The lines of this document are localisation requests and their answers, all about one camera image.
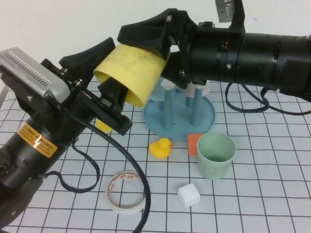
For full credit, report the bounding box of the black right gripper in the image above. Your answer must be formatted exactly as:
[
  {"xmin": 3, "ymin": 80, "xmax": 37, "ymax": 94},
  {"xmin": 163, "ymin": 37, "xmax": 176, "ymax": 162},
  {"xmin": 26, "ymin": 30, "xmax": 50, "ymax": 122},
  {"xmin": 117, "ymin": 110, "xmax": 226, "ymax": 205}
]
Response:
[{"xmin": 118, "ymin": 0, "xmax": 245, "ymax": 88}]

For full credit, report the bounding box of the white foam cube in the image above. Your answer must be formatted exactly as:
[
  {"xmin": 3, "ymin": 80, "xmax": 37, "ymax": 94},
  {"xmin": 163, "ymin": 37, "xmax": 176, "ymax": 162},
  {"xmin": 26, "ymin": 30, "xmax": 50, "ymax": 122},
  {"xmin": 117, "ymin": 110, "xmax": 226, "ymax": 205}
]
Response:
[{"xmin": 177, "ymin": 183, "xmax": 201, "ymax": 208}]

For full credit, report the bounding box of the yellow plastic cup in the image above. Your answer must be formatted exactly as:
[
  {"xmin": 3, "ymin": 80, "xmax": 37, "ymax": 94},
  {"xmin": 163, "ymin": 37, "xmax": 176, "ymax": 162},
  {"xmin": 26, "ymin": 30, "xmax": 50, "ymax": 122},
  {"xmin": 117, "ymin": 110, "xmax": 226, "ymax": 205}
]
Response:
[{"xmin": 93, "ymin": 43, "xmax": 168, "ymax": 108}]

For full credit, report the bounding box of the white tape roll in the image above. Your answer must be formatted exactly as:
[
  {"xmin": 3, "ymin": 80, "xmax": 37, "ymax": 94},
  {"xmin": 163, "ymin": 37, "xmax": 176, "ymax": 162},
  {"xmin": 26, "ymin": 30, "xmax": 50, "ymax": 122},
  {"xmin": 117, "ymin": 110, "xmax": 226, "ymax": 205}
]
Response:
[{"xmin": 105, "ymin": 170, "xmax": 149, "ymax": 216}]

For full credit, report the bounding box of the light pink plastic cup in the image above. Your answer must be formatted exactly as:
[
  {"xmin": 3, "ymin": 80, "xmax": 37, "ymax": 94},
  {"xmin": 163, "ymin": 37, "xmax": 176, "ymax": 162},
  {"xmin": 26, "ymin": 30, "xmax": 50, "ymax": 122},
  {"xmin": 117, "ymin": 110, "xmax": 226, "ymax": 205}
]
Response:
[{"xmin": 179, "ymin": 81, "xmax": 211, "ymax": 98}]

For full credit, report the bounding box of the yellow foam cube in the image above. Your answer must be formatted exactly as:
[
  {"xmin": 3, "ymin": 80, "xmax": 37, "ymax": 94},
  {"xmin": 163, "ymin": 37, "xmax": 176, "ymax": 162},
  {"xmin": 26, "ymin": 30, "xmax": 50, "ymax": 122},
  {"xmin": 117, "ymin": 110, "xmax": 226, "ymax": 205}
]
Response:
[{"xmin": 96, "ymin": 118, "xmax": 114, "ymax": 132}]

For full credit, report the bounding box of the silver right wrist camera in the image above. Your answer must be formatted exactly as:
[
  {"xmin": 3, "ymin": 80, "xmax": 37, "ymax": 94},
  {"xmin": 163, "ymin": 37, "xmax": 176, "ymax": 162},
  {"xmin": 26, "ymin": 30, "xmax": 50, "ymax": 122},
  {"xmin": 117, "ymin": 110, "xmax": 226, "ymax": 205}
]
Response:
[{"xmin": 215, "ymin": 0, "xmax": 234, "ymax": 24}]

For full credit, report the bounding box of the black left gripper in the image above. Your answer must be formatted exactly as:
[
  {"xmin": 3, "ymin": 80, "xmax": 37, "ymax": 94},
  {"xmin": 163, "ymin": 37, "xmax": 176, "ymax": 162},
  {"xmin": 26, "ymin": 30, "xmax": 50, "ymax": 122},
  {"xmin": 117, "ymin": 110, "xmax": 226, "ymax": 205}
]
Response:
[{"xmin": 0, "ymin": 37, "xmax": 133, "ymax": 187}]

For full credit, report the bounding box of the orange foam cube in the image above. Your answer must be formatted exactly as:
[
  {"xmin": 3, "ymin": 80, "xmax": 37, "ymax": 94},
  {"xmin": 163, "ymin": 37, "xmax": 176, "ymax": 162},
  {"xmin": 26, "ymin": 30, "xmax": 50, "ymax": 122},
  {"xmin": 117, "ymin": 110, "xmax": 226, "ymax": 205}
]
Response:
[{"xmin": 187, "ymin": 133, "xmax": 204, "ymax": 156}]

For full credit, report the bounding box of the yellow rubber duck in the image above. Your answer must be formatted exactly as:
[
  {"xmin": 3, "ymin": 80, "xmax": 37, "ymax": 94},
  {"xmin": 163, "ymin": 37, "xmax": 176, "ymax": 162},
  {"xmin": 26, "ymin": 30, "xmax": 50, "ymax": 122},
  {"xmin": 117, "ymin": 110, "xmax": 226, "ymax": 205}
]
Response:
[{"xmin": 149, "ymin": 137, "xmax": 174, "ymax": 160}]

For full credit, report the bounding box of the light green plastic cup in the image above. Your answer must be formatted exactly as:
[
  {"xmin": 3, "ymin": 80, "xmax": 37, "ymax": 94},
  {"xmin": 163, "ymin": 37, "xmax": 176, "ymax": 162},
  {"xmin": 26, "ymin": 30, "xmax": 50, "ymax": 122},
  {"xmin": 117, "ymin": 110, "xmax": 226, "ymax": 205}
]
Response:
[{"xmin": 196, "ymin": 132, "xmax": 237, "ymax": 181}]

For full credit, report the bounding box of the white black-grid table cover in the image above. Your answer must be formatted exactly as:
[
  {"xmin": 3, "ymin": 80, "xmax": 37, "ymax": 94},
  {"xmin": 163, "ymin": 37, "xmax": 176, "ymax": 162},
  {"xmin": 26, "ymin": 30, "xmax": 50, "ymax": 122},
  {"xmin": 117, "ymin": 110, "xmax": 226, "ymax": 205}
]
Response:
[{"xmin": 0, "ymin": 80, "xmax": 311, "ymax": 233}]

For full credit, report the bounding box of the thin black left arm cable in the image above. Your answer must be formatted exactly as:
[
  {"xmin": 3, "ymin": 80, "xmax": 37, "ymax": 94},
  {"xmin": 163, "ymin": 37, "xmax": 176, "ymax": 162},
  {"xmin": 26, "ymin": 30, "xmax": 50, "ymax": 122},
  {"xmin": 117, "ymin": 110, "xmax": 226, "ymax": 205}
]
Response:
[{"xmin": 45, "ymin": 139, "xmax": 101, "ymax": 194}]

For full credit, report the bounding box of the blue cup stand with posts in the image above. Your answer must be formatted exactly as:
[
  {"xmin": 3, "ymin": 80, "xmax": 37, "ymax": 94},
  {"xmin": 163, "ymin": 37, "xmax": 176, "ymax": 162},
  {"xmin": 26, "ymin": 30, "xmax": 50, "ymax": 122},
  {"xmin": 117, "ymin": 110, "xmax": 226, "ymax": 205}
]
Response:
[{"xmin": 143, "ymin": 80, "xmax": 216, "ymax": 141}]

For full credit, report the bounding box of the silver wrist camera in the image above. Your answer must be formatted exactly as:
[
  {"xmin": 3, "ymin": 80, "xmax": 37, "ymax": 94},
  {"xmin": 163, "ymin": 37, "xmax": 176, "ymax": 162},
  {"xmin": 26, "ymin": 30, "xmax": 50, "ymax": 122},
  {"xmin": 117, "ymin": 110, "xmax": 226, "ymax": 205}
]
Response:
[
  {"xmin": 215, "ymin": 0, "xmax": 234, "ymax": 24},
  {"xmin": 0, "ymin": 47, "xmax": 71, "ymax": 104}
]

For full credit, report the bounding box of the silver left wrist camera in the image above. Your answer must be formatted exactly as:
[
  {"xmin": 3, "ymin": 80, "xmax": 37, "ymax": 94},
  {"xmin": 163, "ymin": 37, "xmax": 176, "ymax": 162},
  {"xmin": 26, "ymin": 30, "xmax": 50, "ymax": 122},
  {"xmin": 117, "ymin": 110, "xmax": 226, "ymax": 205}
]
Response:
[{"xmin": 0, "ymin": 47, "xmax": 71, "ymax": 104}]

